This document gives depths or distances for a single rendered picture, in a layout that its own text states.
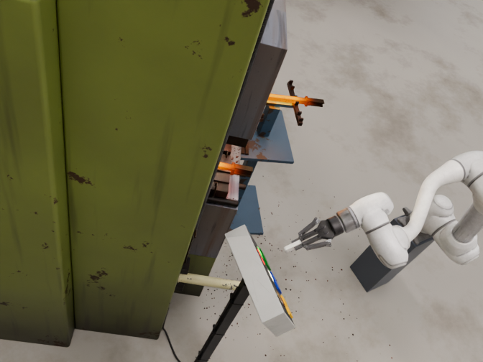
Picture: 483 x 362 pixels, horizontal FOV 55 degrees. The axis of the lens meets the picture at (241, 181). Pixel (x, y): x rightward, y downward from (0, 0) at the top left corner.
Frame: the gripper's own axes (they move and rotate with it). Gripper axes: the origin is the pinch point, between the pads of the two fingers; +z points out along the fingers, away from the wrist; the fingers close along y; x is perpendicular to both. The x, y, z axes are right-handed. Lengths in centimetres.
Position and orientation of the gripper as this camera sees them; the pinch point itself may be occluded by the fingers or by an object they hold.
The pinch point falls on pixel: (292, 246)
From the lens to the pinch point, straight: 182.8
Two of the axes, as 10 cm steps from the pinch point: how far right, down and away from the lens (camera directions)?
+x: -2.3, -4.5, -8.6
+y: -3.7, -7.8, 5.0
